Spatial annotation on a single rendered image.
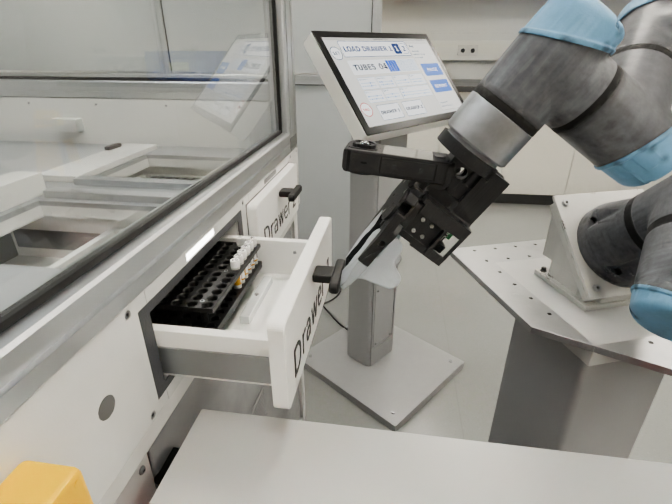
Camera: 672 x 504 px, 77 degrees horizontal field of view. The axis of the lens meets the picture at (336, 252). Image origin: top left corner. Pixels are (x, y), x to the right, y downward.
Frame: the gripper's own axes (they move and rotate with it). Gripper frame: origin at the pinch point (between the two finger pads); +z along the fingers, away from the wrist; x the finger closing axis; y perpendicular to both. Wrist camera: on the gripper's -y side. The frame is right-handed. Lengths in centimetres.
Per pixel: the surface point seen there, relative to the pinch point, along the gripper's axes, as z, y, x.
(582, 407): 4, 53, 16
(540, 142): -30, 114, 296
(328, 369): 81, 37, 81
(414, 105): -13, 2, 84
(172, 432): 26.4, -5.9, -11.8
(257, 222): 10.9, -12.9, 17.1
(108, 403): 13.6, -13.0, -21.2
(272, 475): 15.7, 4.5, -17.6
